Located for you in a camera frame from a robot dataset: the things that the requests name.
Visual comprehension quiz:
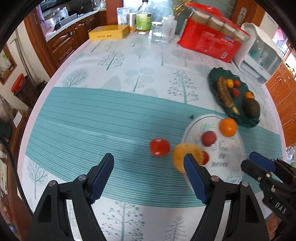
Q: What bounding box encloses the brown avocado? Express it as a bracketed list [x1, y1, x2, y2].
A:
[242, 98, 260, 118]

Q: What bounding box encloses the small tangerine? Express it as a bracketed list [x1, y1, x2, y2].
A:
[244, 91, 254, 98]

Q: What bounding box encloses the dark red lychee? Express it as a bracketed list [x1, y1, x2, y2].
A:
[231, 88, 240, 98]

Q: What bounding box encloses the overripe brown banana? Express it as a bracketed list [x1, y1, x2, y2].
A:
[216, 76, 239, 115]

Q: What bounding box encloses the large red tomato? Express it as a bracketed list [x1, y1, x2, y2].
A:
[233, 80, 240, 88]

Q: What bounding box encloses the small kumquat orange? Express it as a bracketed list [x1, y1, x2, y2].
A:
[226, 79, 234, 89]

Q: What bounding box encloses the yellow bruised orange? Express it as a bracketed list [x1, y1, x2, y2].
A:
[172, 143, 204, 174]

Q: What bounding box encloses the small red cherry tomato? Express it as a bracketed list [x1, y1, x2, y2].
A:
[149, 138, 170, 157]

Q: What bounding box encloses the right hand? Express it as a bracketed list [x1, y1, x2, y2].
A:
[266, 213, 281, 240]

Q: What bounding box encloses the white printed round plate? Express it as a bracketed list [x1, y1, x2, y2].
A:
[182, 114, 246, 184]

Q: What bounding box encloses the large orange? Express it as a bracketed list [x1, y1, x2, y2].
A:
[219, 118, 237, 138]

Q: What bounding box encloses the dark green scalloped plate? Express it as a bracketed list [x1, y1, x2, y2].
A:
[208, 67, 259, 128]

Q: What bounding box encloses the white sterilizer cabinet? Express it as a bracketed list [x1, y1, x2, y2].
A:
[233, 23, 283, 85]

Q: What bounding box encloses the red trash bin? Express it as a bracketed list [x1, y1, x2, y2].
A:
[11, 73, 40, 108]

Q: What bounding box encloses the red drink bottle carton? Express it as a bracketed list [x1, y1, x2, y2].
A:
[178, 3, 250, 63]

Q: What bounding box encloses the patterned tablecloth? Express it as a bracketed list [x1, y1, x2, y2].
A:
[18, 34, 285, 240]

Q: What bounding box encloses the clear drinking glass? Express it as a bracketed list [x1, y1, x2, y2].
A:
[151, 21, 167, 45]

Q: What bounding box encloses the white plastic bottle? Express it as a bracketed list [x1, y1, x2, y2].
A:
[162, 15, 178, 40]

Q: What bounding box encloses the wooden kitchen cabinet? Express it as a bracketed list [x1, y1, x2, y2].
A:
[24, 8, 107, 77]

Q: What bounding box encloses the clear oil bottle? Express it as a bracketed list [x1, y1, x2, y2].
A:
[136, 0, 152, 35]

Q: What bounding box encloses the yellow flat box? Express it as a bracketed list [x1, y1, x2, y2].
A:
[88, 25, 130, 41]

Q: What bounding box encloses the white small carton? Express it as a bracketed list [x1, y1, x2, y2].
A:
[116, 7, 130, 25]

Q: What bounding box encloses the black cable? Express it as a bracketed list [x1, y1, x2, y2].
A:
[0, 134, 33, 218]

